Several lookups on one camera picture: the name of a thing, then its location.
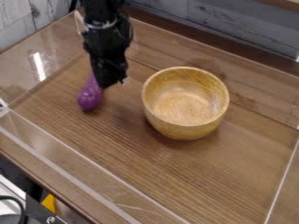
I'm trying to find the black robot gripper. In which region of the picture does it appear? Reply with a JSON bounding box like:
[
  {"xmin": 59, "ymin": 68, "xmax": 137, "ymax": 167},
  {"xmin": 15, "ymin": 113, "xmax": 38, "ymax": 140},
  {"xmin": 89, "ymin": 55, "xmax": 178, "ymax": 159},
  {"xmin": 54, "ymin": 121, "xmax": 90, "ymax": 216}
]
[{"xmin": 82, "ymin": 17, "xmax": 134, "ymax": 88}]

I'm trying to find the purple toy eggplant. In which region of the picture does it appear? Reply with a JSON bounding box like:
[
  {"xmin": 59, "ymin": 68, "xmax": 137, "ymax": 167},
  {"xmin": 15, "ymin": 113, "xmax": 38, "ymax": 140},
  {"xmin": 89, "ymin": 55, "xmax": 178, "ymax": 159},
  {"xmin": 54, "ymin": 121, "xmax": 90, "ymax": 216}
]
[{"xmin": 78, "ymin": 74, "xmax": 102, "ymax": 111}]

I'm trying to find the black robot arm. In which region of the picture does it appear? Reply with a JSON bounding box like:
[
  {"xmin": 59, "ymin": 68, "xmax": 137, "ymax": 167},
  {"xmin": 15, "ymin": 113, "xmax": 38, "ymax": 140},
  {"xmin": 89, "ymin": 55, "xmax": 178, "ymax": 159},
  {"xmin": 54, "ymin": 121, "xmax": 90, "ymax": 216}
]
[{"xmin": 82, "ymin": 0, "xmax": 134, "ymax": 88}]

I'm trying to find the brown wooden bowl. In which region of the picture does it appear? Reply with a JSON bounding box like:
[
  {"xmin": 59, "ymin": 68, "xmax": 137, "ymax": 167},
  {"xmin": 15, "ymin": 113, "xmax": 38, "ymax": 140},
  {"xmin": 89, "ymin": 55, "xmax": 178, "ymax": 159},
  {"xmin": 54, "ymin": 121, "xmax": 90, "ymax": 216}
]
[{"xmin": 142, "ymin": 66, "xmax": 230, "ymax": 140}]

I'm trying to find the yellow black machine base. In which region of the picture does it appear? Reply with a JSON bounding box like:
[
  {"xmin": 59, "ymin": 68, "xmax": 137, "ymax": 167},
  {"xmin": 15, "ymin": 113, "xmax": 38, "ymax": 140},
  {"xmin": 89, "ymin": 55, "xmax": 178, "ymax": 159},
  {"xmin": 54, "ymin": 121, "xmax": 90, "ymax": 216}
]
[{"xmin": 0, "ymin": 156, "xmax": 90, "ymax": 224}]

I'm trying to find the clear acrylic corner bracket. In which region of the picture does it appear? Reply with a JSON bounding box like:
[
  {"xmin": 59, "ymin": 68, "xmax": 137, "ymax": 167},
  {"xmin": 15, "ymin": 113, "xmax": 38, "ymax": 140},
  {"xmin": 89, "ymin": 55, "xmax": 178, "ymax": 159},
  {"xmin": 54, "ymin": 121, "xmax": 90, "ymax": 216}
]
[{"xmin": 74, "ymin": 10, "xmax": 90, "ymax": 34}]

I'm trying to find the clear acrylic front wall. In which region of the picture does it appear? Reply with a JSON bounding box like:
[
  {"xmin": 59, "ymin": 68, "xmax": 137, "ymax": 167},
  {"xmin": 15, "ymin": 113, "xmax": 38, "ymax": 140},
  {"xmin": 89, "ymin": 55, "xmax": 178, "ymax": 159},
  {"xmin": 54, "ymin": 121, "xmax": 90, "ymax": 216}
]
[{"xmin": 0, "ymin": 107, "xmax": 191, "ymax": 224}]

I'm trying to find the black cable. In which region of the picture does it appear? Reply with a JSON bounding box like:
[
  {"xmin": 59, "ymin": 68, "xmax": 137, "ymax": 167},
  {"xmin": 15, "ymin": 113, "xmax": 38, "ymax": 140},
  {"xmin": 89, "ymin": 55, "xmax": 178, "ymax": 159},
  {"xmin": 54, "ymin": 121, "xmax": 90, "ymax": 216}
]
[{"xmin": 0, "ymin": 195, "xmax": 28, "ymax": 224}]

